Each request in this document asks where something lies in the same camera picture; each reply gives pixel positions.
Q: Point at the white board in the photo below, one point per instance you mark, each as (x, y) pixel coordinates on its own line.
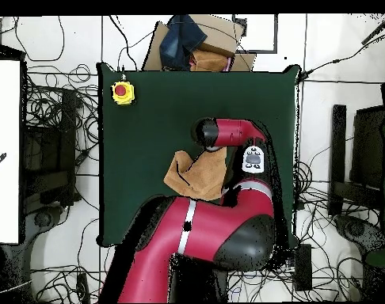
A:
(4, 126)

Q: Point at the yellow emergency stop button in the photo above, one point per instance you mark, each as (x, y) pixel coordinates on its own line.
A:
(120, 90)

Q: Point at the blue denim jeans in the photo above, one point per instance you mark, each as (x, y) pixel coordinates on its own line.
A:
(179, 41)

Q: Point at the dark green table cloth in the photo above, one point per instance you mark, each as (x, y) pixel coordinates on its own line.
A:
(141, 126)

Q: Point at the orange terry towel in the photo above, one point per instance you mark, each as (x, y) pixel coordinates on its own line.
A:
(205, 177)

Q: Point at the brown cardboard box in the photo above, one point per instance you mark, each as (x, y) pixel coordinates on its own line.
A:
(218, 34)

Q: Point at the orange cloth in box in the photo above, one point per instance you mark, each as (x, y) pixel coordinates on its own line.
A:
(208, 61)

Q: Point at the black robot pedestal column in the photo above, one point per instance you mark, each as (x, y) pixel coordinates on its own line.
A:
(195, 281)

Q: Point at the black metal stand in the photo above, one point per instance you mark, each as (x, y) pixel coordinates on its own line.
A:
(366, 142)
(46, 190)

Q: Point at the black pedestal leg with knob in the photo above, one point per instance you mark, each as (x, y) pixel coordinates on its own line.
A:
(42, 218)
(354, 229)

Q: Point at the small black floor box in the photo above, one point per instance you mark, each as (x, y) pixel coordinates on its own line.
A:
(81, 285)

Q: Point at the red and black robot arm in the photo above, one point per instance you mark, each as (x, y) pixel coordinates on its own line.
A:
(208, 228)

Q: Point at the long black flat board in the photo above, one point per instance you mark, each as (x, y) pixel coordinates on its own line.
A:
(337, 142)

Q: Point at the black square frame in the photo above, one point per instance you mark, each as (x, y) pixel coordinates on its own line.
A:
(262, 51)

